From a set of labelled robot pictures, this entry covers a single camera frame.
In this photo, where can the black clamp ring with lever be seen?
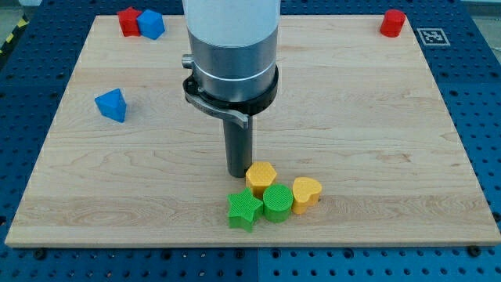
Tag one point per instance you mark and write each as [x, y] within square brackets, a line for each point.
[238, 113]

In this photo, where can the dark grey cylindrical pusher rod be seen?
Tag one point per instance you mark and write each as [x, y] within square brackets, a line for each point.
[238, 147]

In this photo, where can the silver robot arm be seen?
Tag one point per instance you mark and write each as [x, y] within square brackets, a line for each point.
[234, 72]

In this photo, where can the yellow hexagon block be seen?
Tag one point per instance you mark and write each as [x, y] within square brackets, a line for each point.
[259, 176]

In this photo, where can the blue triangle block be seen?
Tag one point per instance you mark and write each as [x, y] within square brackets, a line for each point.
[112, 105]

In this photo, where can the green star block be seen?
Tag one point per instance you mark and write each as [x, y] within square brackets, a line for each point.
[244, 210]

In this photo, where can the green cylinder block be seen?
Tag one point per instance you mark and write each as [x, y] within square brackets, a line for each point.
[278, 200]

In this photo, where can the yellow heart block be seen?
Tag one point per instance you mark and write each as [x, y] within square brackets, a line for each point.
[306, 193]

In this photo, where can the wooden board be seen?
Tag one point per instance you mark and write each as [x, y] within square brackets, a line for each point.
[355, 110]

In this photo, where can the blue cube block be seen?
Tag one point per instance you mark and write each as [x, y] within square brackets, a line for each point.
[151, 24]

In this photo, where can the red star block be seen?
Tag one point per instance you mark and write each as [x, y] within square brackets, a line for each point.
[128, 21]

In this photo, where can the red cylinder block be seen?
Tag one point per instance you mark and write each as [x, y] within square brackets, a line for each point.
[392, 23]

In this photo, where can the white fiducial marker tag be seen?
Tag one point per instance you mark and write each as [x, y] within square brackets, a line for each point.
[433, 36]

